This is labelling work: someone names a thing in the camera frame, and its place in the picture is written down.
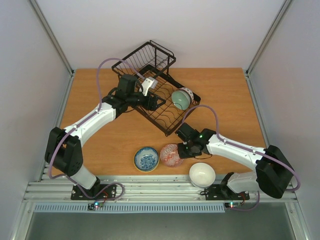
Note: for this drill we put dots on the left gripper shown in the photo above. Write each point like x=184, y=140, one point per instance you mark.
x=150, y=107

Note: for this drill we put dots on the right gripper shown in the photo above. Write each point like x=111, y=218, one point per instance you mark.
x=185, y=149

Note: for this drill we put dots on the celadon green bowl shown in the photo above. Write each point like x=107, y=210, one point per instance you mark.
x=181, y=99

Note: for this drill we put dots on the red geometric small bowl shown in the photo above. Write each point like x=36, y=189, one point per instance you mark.
x=169, y=155

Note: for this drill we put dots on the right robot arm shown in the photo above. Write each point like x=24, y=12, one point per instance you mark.
x=270, y=172

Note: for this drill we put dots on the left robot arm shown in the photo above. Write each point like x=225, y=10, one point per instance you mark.
x=64, y=146

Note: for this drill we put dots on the plain white bowl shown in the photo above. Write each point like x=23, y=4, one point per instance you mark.
x=202, y=175

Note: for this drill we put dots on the blue floral bowl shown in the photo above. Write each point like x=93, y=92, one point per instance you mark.
x=146, y=159

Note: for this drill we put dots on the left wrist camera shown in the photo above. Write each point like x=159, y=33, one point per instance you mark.
x=148, y=83

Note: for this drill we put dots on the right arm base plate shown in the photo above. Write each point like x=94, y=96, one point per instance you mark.
x=217, y=193

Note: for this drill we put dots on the blue slotted cable duct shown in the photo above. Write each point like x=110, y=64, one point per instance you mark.
x=130, y=208

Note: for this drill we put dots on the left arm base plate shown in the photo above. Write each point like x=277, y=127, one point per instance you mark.
x=97, y=192

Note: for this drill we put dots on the aluminium rail frame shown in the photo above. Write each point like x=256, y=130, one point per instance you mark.
x=138, y=189

